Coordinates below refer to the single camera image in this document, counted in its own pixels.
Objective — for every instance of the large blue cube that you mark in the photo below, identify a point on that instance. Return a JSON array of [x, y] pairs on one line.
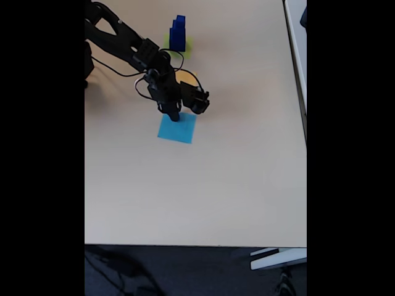
[[176, 43]]

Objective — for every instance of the medium blue cube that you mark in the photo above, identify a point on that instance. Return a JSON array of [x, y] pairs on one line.
[[177, 26]]

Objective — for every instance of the small blue cube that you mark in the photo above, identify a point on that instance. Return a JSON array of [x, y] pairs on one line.
[[181, 19]]

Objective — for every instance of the light blue paper square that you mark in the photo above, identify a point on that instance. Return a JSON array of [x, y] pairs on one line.
[[182, 132]]

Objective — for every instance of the orange paper square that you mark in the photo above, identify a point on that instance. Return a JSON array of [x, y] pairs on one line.
[[186, 77]]

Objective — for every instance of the green paper square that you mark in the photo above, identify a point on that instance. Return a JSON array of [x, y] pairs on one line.
[[188, 49]]

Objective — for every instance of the white neighbouring table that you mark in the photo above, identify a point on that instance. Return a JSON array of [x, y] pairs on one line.
[[297, 46]]

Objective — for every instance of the dark blue chair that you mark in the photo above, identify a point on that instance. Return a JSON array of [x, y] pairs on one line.
[[304, 17]]

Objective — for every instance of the white table leg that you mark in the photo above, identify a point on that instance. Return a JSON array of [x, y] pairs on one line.
[[277, 260]]

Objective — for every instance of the black camera box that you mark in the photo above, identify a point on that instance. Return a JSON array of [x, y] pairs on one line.
[[196, 100]]

